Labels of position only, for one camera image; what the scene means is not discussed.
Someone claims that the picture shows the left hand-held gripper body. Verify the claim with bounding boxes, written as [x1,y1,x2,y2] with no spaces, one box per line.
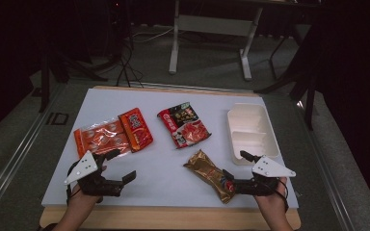
[64,150,125,197]

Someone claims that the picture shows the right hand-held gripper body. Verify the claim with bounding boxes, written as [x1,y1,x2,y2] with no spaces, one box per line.
[234,154,297,197]

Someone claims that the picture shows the gold foil packet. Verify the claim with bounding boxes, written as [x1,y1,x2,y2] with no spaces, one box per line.
[183,148,236,205]

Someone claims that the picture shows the white divided container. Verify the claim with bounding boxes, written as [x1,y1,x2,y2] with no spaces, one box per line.
[226,102,280,167]

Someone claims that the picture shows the black and red packet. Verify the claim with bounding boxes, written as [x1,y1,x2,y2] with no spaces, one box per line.
[156,101,212,149]

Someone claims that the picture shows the person's left hand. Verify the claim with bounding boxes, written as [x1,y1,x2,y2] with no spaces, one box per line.
[68,165,108,207]

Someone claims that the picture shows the person's right hand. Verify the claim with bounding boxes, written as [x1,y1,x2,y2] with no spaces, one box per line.
[253,177,289,214]

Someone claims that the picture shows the clear orange packet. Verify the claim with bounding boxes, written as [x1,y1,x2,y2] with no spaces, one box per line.
[73,116,132,159]

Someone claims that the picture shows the white board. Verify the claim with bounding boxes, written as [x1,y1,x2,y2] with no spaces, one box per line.
[40,88,300,210]

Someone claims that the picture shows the orange-red sauce packet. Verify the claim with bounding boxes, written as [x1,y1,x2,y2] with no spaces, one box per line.
[118,107,154,153]

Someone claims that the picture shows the wooden table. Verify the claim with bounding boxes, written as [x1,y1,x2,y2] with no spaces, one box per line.
[39,85,302,231]

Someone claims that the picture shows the black chair legs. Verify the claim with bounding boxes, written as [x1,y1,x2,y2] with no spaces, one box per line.
[253,23,320,131]

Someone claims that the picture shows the black stand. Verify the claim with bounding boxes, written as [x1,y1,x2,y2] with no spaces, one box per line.
[38,44,109,114]

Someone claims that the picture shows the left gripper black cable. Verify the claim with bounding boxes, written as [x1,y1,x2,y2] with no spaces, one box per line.
[65,159,82,206]

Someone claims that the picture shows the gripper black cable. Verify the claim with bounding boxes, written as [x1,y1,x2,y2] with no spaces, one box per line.
[274,178,291,214]
[65,159,82,206]

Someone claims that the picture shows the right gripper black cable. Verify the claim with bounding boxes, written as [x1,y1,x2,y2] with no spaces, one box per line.
[274,178,291,214]

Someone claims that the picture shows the aluminium rail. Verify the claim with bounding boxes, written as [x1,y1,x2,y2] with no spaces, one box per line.
[296,99,357,231]
[0,82,67,219]

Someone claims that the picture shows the black floor cables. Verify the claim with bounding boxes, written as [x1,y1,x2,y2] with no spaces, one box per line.
[115,38,145,89]

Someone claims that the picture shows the white floor cable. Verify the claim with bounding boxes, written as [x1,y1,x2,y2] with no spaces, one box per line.
[130,26,175,44]

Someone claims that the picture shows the white metal table frame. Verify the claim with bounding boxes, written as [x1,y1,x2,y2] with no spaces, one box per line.
[168,0,265,82]

